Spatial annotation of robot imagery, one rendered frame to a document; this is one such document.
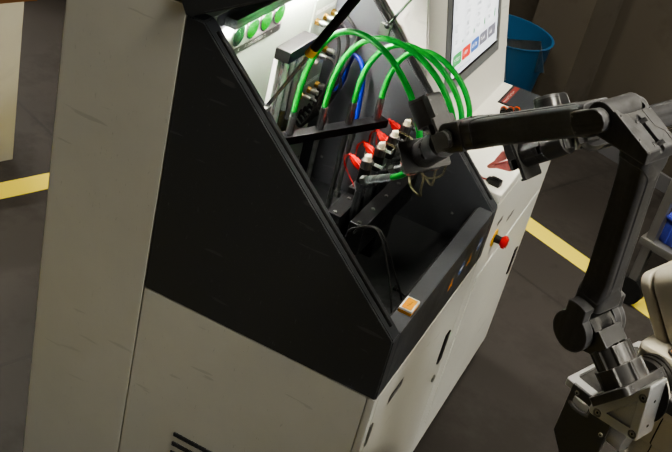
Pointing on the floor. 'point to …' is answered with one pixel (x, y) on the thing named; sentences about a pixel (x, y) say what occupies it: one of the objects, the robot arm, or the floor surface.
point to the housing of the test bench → (108, 180)
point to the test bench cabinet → (232, 392)
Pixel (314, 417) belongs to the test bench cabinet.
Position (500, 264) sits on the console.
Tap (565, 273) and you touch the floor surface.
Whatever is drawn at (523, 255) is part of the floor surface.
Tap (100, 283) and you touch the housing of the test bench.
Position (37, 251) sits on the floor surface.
